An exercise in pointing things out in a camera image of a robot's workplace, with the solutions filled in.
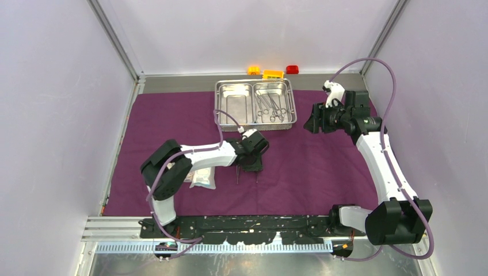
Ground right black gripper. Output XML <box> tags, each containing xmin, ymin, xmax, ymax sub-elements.
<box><xmin>304</xmin><ymin>100</ymin><xmax>352</xmax><ymax>134</ymax></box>

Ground white sterile pouch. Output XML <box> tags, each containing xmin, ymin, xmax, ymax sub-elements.
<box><xmin>190</xmin><ymin>167</ymin><xmax>216</xmax><ymax>190</ymax></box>

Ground purple cloth wrap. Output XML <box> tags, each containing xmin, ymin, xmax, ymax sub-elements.
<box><xmin>104</xmin><ymin>90</ymin><xmax>378</xmax><ymax>216</ymax></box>

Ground orange yellow toy block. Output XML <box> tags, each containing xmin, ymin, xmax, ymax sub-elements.
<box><xmin>262</xmin><ymin>70</ymin><xmax>285</xmax><ymax>79</ymax></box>

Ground pink clear packet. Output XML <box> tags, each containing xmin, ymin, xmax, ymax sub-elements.
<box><xmin>184</xmin><ymin>172</ymin><xmax>194</xmax><ymax>183</ymax></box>

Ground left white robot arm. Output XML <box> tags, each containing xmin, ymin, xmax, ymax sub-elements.
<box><xmin>140</xmin><ymin>129</ymin><xmax>269</xmax><ymax>238</ymax></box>

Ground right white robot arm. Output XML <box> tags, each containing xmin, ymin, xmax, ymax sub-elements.
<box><xmin>304</xmin><ymin>91</ymin><xmax>433</xmax><ymax>246</ymax></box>

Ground steel surgical forceps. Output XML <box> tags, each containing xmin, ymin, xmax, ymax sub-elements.
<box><xmin>268</xmin><ymin>94</ymin><xmax>286</xmax><ymax>122</ymax></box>

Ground steel surgical scissors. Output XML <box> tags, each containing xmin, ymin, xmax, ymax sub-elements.
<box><xmin>255</xmin><ymin>94</ymin><xmax>269</xmax><ymax>117</ymax></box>

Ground red block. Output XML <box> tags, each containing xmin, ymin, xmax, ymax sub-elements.
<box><xmin>285</xmin><ymin>65</ymin><xmax>299</xmax><ymax>75</ymax></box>

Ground steel instrument tray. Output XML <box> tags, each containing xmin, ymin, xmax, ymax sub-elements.
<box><xmin>215</xmin><ymin>79</ymin><xmax>298</xmax><ymax>132</ymax></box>

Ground small orange block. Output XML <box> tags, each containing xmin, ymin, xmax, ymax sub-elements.
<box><xmin>247</xmin><ymin>66</ymin><xmax>261</xmax><ymax>75</ymax></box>

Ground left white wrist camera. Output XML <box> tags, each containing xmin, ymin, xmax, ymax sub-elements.
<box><xmin>238</xmin><ymin>126</ymin><xmax>257</xmax><ymax>140</ymax></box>

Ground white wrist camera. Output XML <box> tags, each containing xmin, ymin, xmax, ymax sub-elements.
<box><xmin>323</xmin><ymin>80</ymin><xmax>345</xmax><ymax>108</ymax></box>
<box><xmin>238</xmin><ymin>126</ymin><xmax>257</xmax><ymax>140</ymax></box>

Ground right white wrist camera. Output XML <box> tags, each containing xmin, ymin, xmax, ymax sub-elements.
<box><xmin>323</xmin><ymin>80</ymin><xmax>345</xmax><ymax>108</ymax></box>

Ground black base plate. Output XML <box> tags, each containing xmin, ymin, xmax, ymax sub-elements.
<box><xmin>138</xmin><ymin>215</ymin><xmax>365</xmax><ymax>245</ymax></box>

